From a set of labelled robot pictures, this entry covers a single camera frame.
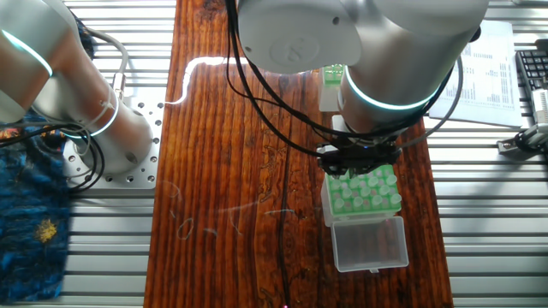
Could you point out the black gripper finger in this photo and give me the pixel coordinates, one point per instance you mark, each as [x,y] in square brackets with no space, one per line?
[340,172]
[366,169]

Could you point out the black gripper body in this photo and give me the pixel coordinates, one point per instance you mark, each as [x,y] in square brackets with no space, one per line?
[360,154]

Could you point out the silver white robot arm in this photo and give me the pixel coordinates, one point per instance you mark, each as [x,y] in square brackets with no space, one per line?
[377,51]

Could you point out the tall green pipette tip holder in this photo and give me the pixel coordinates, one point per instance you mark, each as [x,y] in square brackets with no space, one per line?
[368,244]

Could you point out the brown wooden board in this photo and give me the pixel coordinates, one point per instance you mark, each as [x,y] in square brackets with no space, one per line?
[231,188]

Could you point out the printed white paper sheet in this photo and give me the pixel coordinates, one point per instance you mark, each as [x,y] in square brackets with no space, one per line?
[492,81]

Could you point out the black keyboard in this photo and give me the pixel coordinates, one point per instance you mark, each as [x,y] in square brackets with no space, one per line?
[533,68]

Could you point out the blue patterned cloth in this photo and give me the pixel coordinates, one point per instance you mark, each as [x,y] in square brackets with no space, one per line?
[30,231]

